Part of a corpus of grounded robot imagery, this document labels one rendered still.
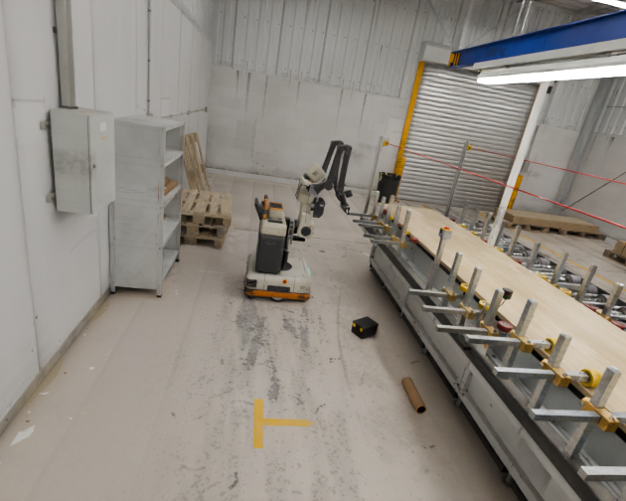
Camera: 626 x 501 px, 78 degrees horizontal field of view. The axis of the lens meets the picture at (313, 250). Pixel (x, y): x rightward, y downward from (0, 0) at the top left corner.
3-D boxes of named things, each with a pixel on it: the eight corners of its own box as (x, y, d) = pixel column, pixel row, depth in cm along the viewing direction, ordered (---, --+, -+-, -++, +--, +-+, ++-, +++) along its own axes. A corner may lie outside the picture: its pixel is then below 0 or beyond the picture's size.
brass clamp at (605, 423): (602, 431, 148) (608, 421, 146) (576, 406, 160) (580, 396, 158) (616, 431, 149) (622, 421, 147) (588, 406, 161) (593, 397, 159)
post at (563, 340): (528, 419, 187) (565, 335, 170) (523, 415, 190) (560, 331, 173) (534, 419, 187) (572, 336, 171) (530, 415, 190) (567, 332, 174)
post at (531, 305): (501, 379, 208) (533, 300, 192) (497, 375, 212) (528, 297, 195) (507, 379, 209) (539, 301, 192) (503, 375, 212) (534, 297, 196)
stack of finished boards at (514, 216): (597, 233, 946) (600, 227, 940) (512, 223, 898) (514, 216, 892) (573, 224, 1016) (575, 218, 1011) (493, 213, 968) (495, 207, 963)
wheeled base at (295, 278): (243, 296, 384) (245, 274, 375) (245, 270, 443) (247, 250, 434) (309, 302, 395) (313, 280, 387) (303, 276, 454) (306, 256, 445)
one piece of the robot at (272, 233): (252, 283, 385) (262, 202, 356) (253, 261, 435) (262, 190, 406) (285, 286, 390) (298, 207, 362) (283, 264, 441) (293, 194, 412)
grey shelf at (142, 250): (110, 293, 356) (105, 118, 303) (138, 256, 439) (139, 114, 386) (160, 297, 364) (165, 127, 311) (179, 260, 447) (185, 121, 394)
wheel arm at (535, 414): (533, 421, 145) (537, 414, 144) (527, 414, 149) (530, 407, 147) (643, 424, 154) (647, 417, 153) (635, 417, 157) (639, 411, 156)
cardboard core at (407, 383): (417, 405, 270) (402, 376, 298) (414, 414, 273) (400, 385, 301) (427, 405, 272) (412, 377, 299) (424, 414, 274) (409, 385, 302)
